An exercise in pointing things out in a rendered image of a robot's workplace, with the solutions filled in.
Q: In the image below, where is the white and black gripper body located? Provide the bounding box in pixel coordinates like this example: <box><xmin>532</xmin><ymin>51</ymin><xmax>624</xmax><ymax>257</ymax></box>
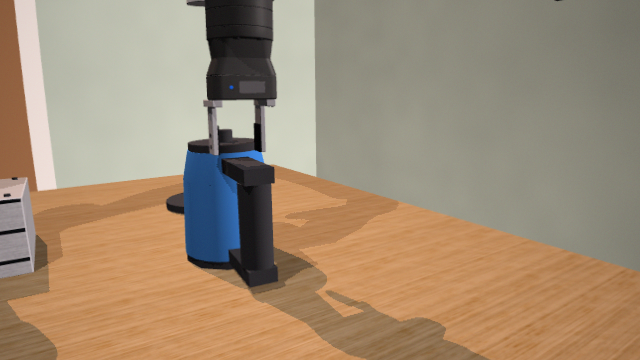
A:
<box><xmin>186</xmin><ymin>0</ymin><xmax>277</xmax><ymax>100</ymax></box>

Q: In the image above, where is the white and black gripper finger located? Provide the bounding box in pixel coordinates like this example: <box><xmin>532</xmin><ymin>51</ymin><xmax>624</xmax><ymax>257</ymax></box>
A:
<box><xmin>254</xmin><ymin>99</ymin><xmax>276</xmax><ymax>152</ymax></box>
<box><xmin>203</xmin><ymin>100</ymin><xmax>223</xmax><ymax>156</ymax></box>

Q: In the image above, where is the black round disc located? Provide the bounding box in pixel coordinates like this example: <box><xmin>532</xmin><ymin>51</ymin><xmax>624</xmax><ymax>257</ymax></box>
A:
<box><xmin>166</xmin><ymin>192</ymin><xmax>184</xmax><ymax>214</ymax></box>

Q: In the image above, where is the blue kettle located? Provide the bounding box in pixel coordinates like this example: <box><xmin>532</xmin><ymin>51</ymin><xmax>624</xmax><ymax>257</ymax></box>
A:
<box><xmin>183</xmin><ymin>129</ymin><xmax>278</xmax><ymax>288</ymax></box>

